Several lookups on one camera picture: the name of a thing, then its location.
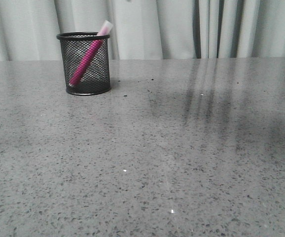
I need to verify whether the grey curtain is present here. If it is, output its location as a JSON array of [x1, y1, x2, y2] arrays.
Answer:
[[0, 0, 285, 61]]

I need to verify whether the black mesh pen holder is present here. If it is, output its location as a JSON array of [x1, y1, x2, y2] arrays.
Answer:
[[56, 32, 111, 96]]

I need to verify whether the pink pen clear cap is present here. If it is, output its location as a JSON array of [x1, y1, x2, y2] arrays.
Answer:
[[69, 20, 113, 87]]

